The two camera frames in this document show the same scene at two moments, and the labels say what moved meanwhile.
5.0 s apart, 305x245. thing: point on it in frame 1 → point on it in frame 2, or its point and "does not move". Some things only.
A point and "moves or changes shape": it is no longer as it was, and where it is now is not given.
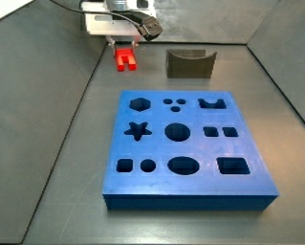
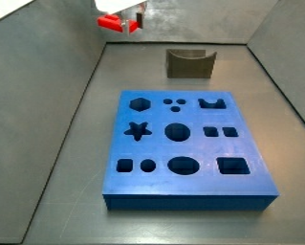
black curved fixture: x=189 y=63 does not move
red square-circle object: x=125 y=56 moves or changes shape
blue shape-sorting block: x=185 y=155 does not move
